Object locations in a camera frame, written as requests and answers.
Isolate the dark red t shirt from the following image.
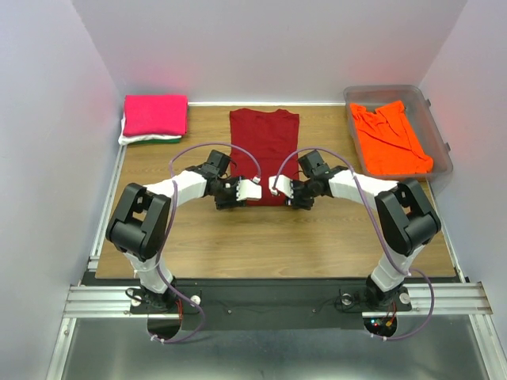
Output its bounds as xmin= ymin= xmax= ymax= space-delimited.
xmin=229 ymin=108 xmax=299 ymax=207

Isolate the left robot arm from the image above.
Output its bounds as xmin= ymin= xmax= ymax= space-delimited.
xmin=105 ymin=150 xmax=247 ymax=312

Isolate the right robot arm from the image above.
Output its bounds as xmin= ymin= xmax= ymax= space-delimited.
xmin=269 ymin=150 xmax=441 ymax=309

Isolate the folded green t shirt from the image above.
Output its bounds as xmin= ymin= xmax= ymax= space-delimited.
xmin=132 ymin=136 xmax=181 ymax=145

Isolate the orange t shirt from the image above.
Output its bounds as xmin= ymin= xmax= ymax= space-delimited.
xmin=350 ymin=101 xmax=433 ymax=176

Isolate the folded pink t shirt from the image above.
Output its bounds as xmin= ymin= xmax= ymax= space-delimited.
xmin=124 ymin=94 xmax=188 ymax=137

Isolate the folded white t shirt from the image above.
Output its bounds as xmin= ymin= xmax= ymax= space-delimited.
xmin=118 ymin=116 xmax=182 ymax=146

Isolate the clear plastic bin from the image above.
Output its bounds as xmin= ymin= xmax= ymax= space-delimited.
xmin=344 ymin=85 xmax=452 ymax=181

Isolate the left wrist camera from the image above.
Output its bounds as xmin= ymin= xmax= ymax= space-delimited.
xmin=236 ymin=179 xmax=262 ymax=202

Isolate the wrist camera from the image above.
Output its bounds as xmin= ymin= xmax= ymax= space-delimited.
xmin=236 ymin=179 xmax=262 ymax=202
xmin=269 ymin=175 xmax=294 ymax=199

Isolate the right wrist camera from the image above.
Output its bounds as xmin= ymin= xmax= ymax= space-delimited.
xmin=269 ymin=175 xmax=294 ymax=199

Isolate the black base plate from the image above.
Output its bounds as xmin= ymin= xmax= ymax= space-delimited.
xmin=130 ymin=278 xmax=413 ymax=332

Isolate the aluminium rail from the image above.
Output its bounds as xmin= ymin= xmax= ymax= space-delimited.
xmin=63 ymin=283 xmax=492 ymax=318

